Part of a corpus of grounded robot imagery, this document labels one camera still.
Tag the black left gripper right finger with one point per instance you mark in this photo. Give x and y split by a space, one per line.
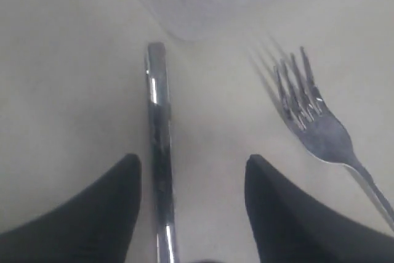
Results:
289 225

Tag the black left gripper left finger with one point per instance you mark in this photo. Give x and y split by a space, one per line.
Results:
96 225

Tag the silver metal fork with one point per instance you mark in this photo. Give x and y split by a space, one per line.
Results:
306 114

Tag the silver table knife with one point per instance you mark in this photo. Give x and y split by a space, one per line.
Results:
159 122

